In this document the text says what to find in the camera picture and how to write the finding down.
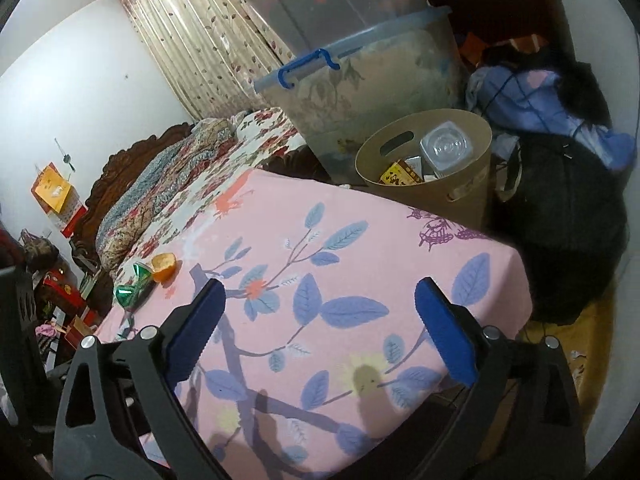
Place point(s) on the patterned quilt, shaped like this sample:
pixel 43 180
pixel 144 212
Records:
pixel 160 185

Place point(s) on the black cloth bag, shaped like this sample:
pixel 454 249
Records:
pixel 565 230

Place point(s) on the clear plastic bottle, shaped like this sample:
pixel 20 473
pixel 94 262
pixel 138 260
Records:
pixel 446 149

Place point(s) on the red gift bag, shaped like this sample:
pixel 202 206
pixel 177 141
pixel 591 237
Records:
pixel 62 290

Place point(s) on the dark wooden nightstand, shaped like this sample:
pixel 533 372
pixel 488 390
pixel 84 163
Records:
pixel 92 280

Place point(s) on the beige trash bin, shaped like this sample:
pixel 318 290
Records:
pixel 450 185

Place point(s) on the clear storage box teal lid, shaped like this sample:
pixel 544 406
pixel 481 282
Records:
pixel 340 0

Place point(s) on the floral bed sheet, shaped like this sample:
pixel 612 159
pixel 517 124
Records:
pixel 220 170

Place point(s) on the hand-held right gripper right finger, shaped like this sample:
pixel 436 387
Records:
pixel 445 332

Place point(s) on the brown handbag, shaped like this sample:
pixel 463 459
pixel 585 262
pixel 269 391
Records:
pixel 39 250

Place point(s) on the carved wooden headboard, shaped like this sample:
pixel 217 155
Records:
pixel 115 185

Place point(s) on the crushed green can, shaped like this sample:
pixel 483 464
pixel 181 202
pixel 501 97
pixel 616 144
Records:
pixel 132 287

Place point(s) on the pink knit cloth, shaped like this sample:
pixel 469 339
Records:
pixel 45 330

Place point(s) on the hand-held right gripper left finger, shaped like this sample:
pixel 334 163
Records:
pixel 197 332

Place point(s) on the orange peel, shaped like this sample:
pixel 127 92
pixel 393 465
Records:
pixel 163 266

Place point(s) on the leaf-print curtain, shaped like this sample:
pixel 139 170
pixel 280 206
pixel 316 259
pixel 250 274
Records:
pixel 205 35

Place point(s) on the pink leaf-print tablecloth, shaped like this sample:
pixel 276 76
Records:
pixel 350 270

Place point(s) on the brown red paper bag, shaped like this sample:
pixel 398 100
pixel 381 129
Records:
pixel 80 332

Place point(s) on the yellow box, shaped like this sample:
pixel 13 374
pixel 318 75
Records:
pixel 400 174

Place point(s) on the purple blue clothing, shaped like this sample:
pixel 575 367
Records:
pixel 540 95

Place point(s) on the yellow paper envelope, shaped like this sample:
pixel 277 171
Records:
pixel 52 187

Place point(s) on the red wall calendar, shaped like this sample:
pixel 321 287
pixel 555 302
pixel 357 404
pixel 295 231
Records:
pixel 70 217

